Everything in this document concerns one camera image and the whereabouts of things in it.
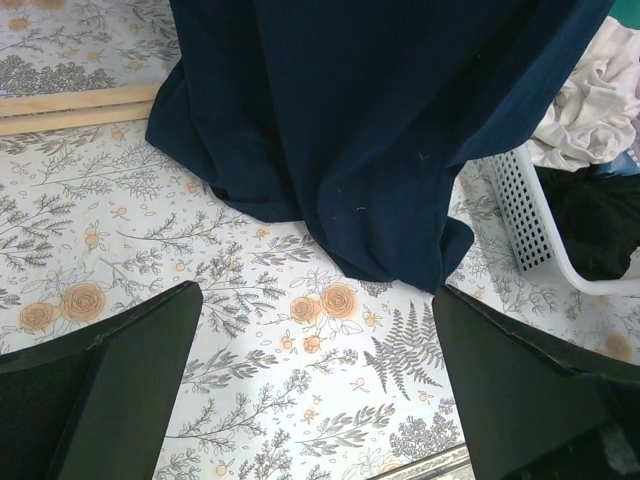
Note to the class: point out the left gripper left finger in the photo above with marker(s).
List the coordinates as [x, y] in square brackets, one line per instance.
[96, 403]

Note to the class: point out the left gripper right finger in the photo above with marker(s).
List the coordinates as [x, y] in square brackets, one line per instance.
[534, 406]

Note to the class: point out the navy blue t shirt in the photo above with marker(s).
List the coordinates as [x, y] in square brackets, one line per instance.
[355, 117]

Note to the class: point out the white laundry basket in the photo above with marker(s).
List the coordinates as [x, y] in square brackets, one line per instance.
[534, 237]

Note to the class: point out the floral table mat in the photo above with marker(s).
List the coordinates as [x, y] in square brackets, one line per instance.
[295, 371]

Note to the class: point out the black clothes in basket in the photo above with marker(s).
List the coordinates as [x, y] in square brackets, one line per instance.
[597, 216]

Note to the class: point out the white cloth pile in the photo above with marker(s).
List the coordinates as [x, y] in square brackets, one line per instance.
[590, 121]

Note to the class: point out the wooden clothes rack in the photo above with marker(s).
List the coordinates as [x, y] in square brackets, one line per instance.
[47, 112]

